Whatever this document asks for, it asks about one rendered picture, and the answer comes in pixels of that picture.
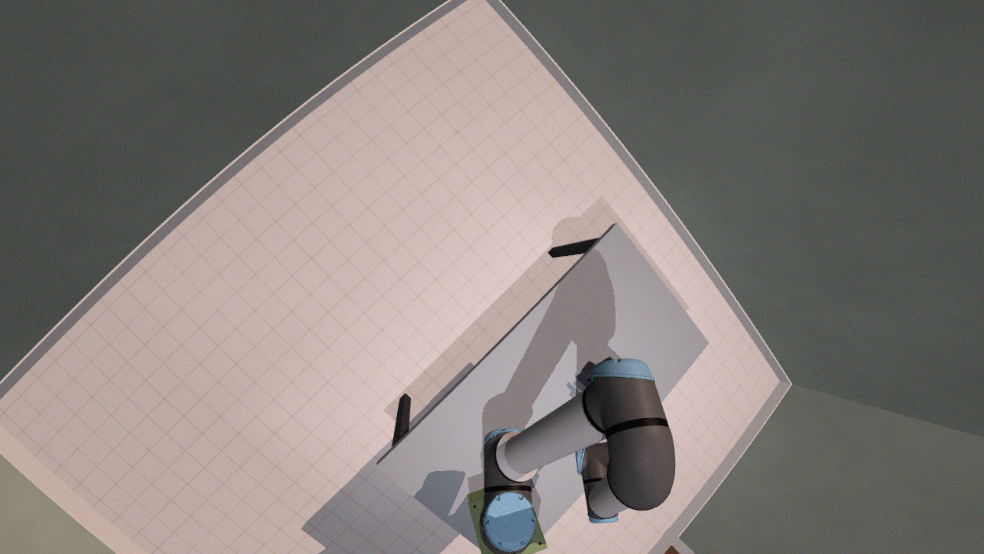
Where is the dark grey switch panel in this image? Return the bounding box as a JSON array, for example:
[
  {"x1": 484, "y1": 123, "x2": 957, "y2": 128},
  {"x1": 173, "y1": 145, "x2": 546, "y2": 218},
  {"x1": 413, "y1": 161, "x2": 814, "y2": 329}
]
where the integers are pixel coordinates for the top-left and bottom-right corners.
[{"x1": 576, "y1": 356, "x2": 614, "y2": 387}]

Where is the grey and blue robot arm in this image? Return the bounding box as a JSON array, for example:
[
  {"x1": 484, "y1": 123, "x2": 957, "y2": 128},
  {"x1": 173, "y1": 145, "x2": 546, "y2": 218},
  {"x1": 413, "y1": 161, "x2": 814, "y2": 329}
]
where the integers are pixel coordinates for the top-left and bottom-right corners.
[{"x1": 479, "y1": 359, "x2": 675, "y2": 554}]

